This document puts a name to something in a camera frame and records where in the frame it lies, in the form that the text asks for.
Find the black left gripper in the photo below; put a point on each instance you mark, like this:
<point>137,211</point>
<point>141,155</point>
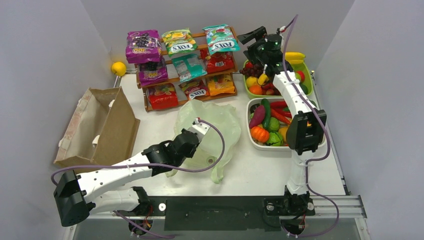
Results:
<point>190,155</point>

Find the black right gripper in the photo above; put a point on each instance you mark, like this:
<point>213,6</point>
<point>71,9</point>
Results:
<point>258,36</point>

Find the teal Fox's mint candy bag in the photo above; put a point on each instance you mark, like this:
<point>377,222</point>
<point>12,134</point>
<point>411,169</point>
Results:
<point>220,38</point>

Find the pale green plastic grocery bag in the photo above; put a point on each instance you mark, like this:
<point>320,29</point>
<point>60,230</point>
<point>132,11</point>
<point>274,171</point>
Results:
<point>215,149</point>

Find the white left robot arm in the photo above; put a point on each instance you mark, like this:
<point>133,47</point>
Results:
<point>77,195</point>

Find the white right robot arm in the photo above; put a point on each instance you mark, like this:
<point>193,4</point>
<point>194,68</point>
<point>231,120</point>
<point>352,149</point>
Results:
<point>307,128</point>

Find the red candy bag middle shelf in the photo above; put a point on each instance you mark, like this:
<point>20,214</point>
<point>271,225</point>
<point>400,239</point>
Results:
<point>217,62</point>

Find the red candy bag shelf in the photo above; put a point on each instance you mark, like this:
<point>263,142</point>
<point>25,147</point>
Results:
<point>162,96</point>
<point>217,62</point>

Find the red candy bag bottom shelf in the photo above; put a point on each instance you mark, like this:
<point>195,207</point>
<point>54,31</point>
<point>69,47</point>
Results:
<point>162,96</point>

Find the orange candy bag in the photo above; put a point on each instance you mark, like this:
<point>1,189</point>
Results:
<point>220,84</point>

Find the red Fox's candy bag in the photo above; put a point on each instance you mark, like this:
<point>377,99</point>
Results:
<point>194,88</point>

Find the brown paper bag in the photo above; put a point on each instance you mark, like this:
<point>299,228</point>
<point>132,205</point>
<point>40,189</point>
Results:
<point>102,130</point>

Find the purple candy bag middle shelf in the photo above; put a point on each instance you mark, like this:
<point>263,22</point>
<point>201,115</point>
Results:
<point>152,72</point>

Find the green Fox's candy bag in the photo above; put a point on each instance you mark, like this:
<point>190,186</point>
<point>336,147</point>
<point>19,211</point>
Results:
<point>179,41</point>

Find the purple grape candy bag top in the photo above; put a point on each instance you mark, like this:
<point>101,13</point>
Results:
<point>143,46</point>

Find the dark red grape bunch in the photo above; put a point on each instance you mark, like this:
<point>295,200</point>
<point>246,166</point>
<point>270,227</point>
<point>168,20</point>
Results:
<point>251,70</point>

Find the yellow banana bunch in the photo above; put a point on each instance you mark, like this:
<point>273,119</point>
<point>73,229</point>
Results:
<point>295,58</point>

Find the green fruit basket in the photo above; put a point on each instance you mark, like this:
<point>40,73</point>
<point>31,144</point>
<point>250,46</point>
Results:
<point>301,72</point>

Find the orange toy fruit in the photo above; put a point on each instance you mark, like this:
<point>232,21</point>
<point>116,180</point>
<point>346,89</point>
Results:
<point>256,90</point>

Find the green toy cucumber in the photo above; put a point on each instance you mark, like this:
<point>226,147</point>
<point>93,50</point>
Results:
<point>267,116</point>

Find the red toy chili pepper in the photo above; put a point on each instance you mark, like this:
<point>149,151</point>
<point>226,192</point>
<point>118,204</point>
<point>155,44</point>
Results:
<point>277,111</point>

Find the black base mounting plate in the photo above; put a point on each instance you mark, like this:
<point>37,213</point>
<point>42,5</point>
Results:
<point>221,213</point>

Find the purple toy sweet potato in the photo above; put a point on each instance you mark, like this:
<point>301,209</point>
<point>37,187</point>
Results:
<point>258,116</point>

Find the wooden snack shelf rack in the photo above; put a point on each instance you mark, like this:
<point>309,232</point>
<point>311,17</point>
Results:
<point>174,78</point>

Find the light green toy cabbage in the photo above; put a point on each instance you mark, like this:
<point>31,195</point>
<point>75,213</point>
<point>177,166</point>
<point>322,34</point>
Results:
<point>274,125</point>

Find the teal white snack packet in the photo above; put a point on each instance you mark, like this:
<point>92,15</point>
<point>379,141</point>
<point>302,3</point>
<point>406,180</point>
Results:
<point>188,67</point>

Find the white vegetable basket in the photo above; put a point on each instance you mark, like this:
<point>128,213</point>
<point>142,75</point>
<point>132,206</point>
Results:
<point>258,146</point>

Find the orange toy pumpkin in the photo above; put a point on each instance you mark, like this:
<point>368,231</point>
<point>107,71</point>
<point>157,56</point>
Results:
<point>259,134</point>

